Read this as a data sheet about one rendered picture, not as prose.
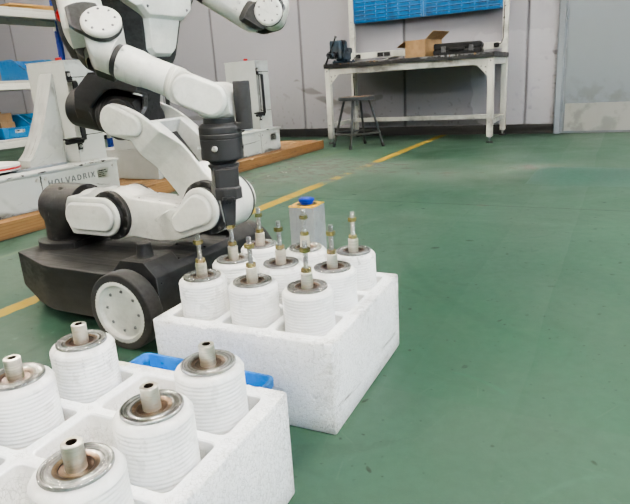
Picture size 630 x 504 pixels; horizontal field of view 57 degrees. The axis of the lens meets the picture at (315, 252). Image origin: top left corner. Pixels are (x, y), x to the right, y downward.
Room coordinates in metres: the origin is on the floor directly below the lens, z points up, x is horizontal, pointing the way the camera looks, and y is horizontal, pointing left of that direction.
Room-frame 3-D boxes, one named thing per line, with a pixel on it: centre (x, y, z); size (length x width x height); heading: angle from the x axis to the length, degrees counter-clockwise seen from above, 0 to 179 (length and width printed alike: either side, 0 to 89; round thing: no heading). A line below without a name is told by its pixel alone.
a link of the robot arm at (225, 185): (1.21, 0.18, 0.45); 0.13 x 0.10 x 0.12; 15
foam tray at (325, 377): (1.16, 0.07, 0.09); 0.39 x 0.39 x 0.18; 64
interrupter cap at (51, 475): (0.51, 0.26, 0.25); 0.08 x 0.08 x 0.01
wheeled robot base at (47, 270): (1.70, 0.57, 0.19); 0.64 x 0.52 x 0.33; 62
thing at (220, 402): (0.72, 0.16, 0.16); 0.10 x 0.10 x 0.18
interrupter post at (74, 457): (0.51, 0.26, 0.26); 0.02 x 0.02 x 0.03
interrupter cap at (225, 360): (0.72, 0.16, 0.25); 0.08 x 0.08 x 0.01
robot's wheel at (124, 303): (1.35, 0.48, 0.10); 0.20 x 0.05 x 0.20; 62
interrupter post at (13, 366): (0.72, 0.42, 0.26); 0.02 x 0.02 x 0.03
